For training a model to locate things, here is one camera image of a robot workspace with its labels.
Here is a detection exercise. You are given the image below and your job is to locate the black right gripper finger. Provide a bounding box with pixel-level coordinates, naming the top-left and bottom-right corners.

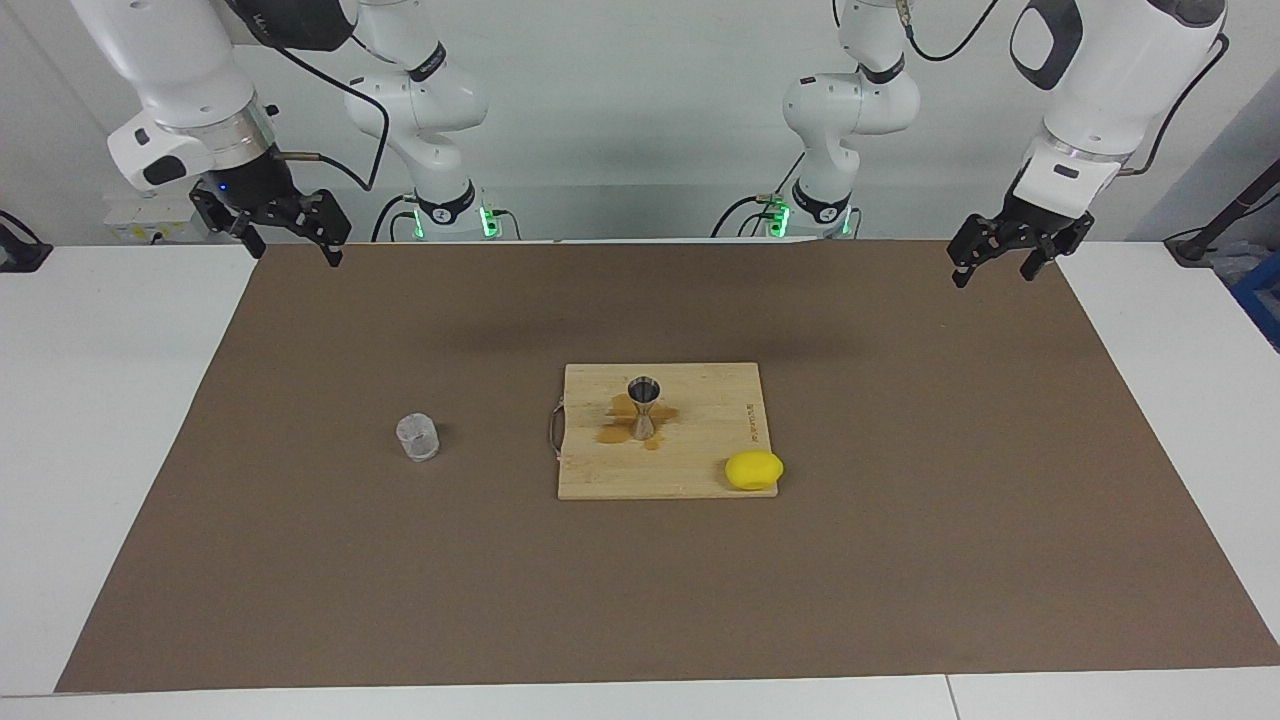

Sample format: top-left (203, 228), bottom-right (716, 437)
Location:
top-left (190, 190), bottom-right (266, 259)
top-left (290, 188), bottom-right (351, 268)

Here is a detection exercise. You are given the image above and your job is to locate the steel double jigger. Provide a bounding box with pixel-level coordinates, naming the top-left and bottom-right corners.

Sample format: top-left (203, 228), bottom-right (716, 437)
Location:
top-left (627, 376), bottom-right (661, 442)

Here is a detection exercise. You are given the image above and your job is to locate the black stand pole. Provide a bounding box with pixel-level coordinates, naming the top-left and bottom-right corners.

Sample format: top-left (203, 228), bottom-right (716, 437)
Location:
top-left (1165, 158), bottom-right (1280, 266)

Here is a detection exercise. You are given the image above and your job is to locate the blue box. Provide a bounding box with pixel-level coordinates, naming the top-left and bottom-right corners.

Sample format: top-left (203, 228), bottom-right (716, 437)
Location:
top-left (1230, 250), bottom-right (1280, 351)

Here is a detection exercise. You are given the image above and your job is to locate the yellow lemon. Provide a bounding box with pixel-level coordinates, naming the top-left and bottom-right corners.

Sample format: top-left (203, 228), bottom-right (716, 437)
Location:
top-left (724, 450), bottom-right (785, 492)

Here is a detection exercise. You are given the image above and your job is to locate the brown table mat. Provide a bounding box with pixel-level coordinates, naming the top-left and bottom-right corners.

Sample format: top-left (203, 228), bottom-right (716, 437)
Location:
top-left (55, 240), bottom-right (1280, 693)

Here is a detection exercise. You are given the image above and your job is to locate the wooden cutting board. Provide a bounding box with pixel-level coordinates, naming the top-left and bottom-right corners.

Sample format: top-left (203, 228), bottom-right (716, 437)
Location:
top-left (548, 362), bottom-right (779, 501)

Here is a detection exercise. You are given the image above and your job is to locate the black base cable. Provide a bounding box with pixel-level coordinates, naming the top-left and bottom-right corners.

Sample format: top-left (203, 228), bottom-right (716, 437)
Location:
top-left (712, 150), bottom-right (811, 239)
top-left (370, 190), bottom-right (421, 243)

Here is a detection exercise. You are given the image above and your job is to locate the white wall power strip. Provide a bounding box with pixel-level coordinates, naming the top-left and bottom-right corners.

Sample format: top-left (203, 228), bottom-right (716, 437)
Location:
top-left (103, 195), bottom-right (216, 244)

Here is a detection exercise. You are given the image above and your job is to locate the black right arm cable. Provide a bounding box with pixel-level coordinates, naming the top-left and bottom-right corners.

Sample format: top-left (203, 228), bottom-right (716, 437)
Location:
top-left (225, 0), bottom-right (391, 193)

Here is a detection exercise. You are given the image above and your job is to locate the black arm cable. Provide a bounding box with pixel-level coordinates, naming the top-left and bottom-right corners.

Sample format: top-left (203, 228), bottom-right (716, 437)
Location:
top-left (897, 0), bottom-right (1229, 176)
top-left (225, 0), bottom-right (391, 193)

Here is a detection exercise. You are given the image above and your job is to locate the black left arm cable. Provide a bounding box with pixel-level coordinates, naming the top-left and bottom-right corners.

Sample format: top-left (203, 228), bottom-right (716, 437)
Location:
top-left (897, 0), bottom-right (1229, 176)

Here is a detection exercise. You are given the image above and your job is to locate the black clamp mount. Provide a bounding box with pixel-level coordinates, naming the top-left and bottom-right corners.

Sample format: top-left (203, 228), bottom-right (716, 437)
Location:
top-left (0, 210), bottom-right (53, 273)

